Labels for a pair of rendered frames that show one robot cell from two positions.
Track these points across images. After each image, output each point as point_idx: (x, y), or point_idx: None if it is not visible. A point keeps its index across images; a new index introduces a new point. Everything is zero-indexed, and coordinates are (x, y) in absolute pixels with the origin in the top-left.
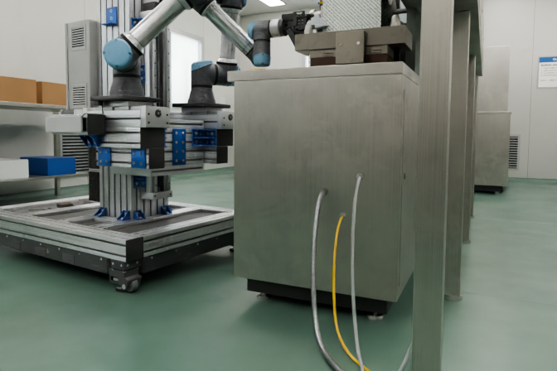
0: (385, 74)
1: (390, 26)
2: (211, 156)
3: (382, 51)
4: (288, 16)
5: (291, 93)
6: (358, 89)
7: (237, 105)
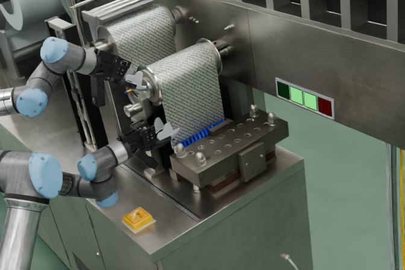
0: (293, 174)
1: (277, 127)
2: None
3: (272, 149)
4: (132, 136)
5: (222, 234)
6: (276, 196)
7: None
